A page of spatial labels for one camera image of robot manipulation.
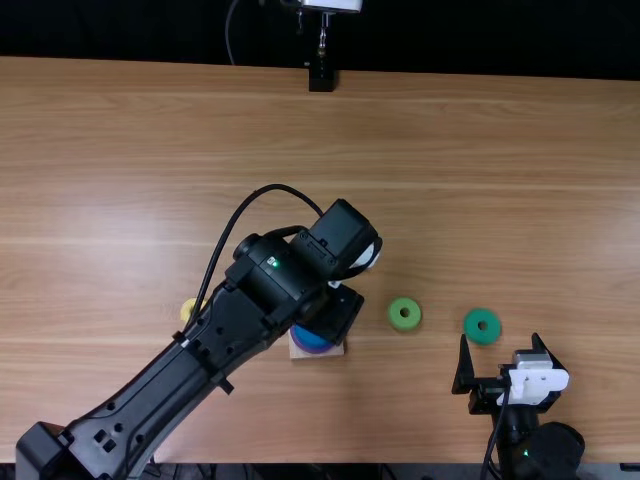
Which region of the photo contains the white box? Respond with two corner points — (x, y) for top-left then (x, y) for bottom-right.
(299, 0), (364, 14)

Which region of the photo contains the yellow ring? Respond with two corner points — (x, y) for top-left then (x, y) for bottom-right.
(178, 298), (209, 324)

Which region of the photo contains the black clamp stand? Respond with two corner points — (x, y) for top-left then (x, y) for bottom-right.
(294, 0), (340, 94)

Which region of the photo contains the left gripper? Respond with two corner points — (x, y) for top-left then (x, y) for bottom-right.
(297, 284), (366, 347)

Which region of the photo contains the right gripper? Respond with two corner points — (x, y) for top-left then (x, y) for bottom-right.
(451, 331), (565, 416)

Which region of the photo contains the purple ring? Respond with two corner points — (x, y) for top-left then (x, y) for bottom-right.
(289, 332), (334, 357)

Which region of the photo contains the wooden peg base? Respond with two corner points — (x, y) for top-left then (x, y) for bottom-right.
(288, 327), (347, 361)

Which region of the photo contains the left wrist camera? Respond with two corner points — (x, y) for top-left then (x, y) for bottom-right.
(327, 239), (385, 290)

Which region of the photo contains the black cable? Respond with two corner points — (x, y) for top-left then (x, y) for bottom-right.
(480, 379), (512, 480)
(182, 183), (325, 346)

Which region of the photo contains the dark green ring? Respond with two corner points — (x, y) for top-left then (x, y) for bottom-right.
(463, 308), (502, 347)

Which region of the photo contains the grey cable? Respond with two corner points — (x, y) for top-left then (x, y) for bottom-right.
(224, 0), (244, 66)

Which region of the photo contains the dark blue ring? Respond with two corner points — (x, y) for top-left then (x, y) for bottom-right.
(292, 323), (334, 351)

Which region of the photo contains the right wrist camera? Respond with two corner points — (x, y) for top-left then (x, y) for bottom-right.
(497, 349), (571, 406)

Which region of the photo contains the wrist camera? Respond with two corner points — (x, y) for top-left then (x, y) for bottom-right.
(327, 239), (385, 290)
(497, 349), (571, 406)

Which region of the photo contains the light green ring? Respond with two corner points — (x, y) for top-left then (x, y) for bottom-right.
(388, 297), (423, 333)

